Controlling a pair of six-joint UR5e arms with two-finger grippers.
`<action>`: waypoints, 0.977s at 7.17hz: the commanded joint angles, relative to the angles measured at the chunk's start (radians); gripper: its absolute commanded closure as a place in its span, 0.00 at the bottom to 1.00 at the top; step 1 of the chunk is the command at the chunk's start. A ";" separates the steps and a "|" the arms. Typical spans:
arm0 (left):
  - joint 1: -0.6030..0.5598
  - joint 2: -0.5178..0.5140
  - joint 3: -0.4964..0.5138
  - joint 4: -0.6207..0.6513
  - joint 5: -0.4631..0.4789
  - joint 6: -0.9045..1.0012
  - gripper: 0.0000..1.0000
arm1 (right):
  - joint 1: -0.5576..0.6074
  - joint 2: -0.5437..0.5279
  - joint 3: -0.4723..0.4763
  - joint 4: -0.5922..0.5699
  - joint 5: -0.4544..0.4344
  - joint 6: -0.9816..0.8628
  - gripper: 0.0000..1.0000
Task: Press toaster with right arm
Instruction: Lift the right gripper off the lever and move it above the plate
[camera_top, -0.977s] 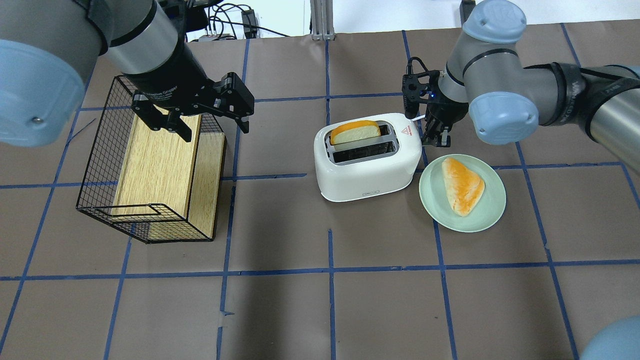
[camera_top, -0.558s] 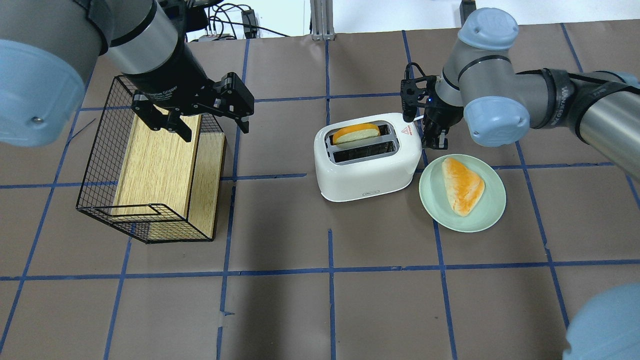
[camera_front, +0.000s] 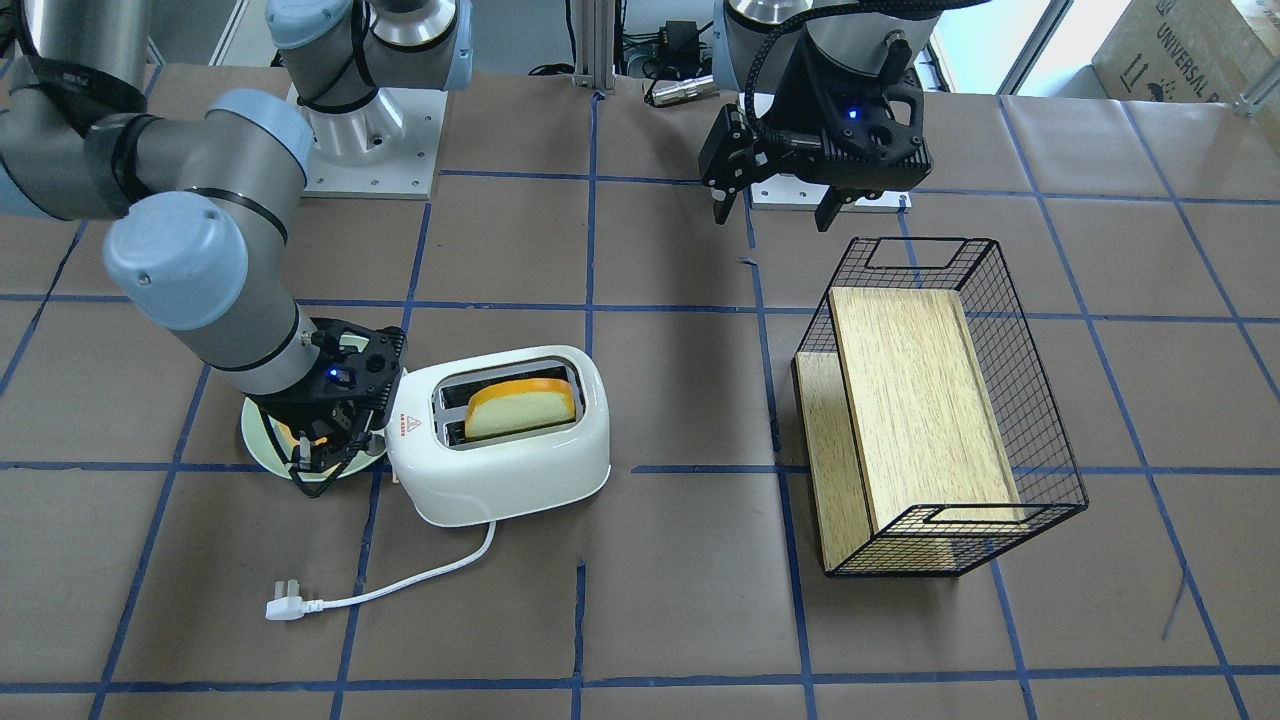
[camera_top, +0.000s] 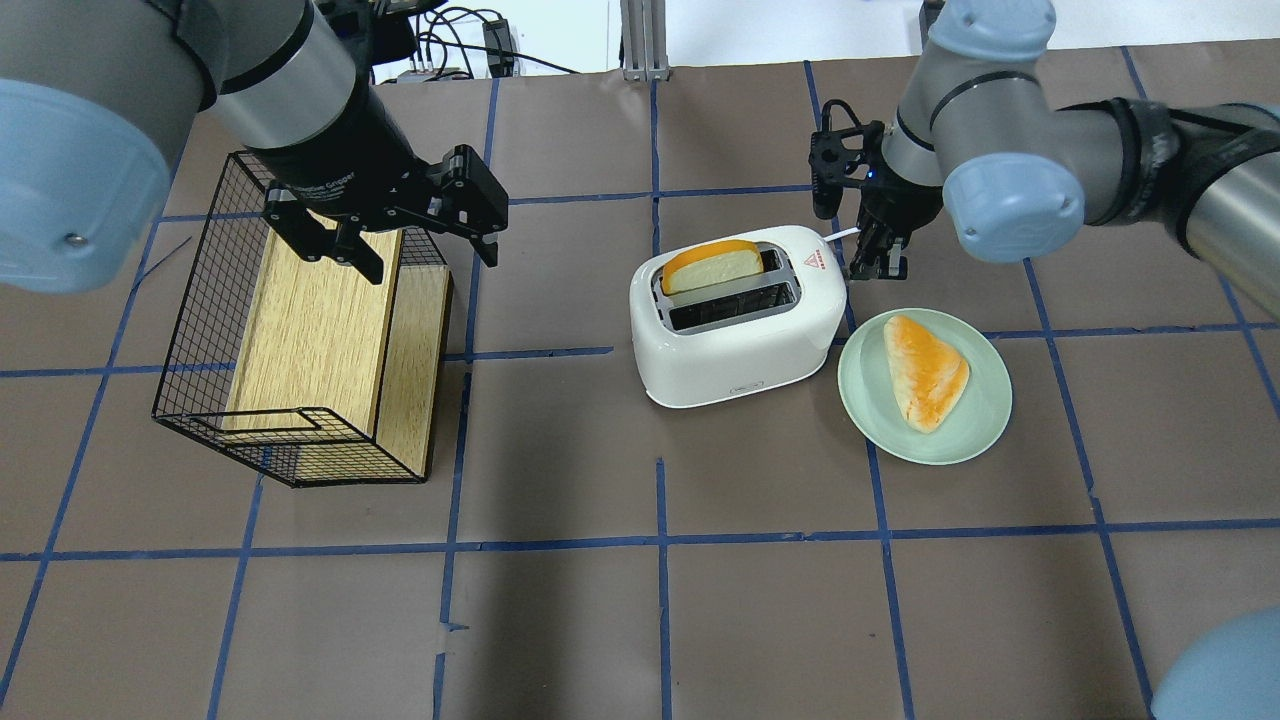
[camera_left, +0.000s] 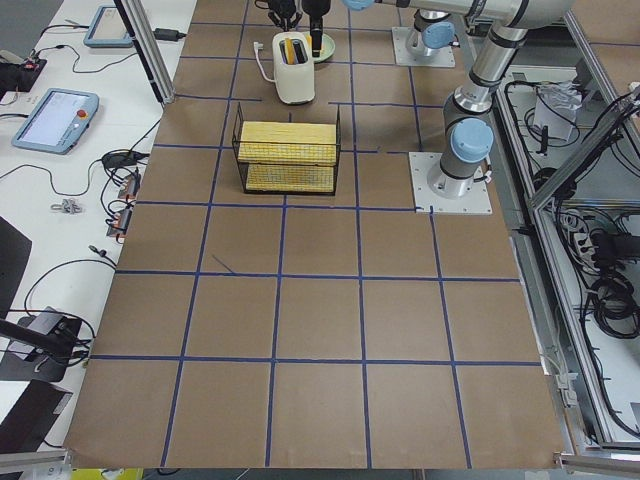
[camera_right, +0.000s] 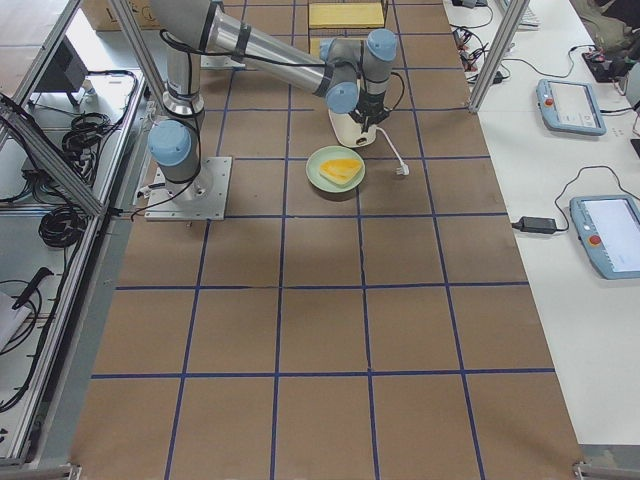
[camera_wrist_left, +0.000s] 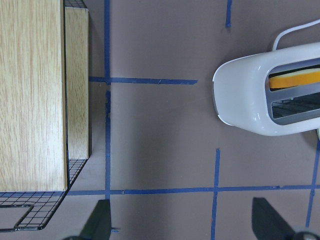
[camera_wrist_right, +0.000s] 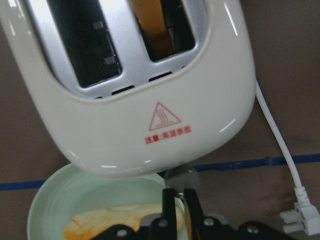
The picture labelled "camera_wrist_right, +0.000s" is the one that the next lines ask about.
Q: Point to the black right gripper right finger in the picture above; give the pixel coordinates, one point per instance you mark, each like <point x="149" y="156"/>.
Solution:
<point x="194" y="216"/>

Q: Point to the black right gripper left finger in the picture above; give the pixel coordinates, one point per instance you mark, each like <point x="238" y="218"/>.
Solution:
<point x="168" y="206"/>

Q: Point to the white two-slot toaster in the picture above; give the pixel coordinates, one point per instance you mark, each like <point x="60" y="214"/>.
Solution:
<point x="153" y="116"/>

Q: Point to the bread slice in toaster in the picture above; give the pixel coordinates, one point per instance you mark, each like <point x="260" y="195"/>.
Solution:
<point x="151" y="19"/>

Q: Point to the triangular bread on plate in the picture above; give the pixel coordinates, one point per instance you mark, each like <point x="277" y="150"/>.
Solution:
<point x="88" y="225"/>

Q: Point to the light green plate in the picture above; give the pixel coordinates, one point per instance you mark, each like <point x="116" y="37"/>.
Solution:
<point x="71" y="191"/>

